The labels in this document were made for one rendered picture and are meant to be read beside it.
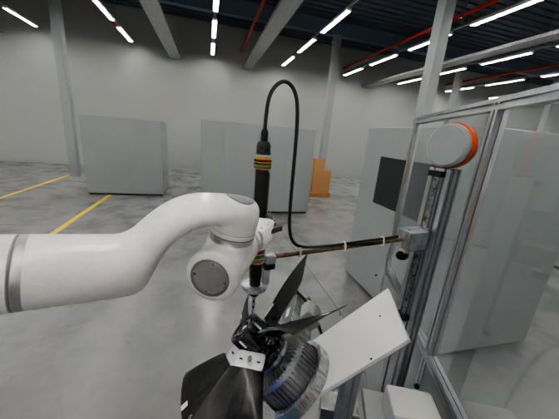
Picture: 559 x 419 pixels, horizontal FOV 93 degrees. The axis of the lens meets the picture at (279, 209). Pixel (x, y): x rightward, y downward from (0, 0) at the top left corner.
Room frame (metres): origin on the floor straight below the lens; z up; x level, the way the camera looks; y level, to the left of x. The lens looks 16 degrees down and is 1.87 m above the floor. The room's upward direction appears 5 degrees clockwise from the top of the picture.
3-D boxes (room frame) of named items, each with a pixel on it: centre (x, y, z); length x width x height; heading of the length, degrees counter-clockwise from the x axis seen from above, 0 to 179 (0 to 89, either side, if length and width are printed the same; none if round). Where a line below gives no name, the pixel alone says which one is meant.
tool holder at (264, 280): (0.67, 0.04, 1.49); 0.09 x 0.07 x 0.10; 117
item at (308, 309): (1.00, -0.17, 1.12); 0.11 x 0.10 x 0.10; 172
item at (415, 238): (0.95, -0.51, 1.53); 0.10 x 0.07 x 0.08; 117
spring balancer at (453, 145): (0.99, -0.59, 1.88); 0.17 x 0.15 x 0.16; 172
